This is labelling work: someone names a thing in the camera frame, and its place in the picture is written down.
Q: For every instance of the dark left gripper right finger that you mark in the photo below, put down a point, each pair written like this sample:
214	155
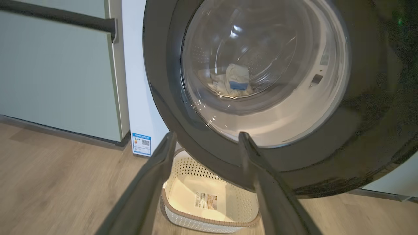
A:
274	195

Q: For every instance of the cream perforated laundry basket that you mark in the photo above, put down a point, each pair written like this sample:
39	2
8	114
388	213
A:
235	202

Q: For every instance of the dark round washing machine door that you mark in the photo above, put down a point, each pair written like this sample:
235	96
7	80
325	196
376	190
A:
365	114

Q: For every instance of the white washing machine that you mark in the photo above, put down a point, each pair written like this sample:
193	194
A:
140	81

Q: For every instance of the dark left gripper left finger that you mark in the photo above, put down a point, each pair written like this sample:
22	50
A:
143	195

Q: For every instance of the blue energy label sticker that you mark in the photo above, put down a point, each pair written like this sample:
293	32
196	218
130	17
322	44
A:
141	143

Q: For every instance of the basket product label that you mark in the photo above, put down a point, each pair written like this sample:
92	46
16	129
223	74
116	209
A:
205	200

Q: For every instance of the steel washing machine drum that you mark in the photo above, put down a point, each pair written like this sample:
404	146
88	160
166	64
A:
254	39

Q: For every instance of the yellow garment with blue cuffs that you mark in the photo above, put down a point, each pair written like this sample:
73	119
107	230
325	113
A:
233	81

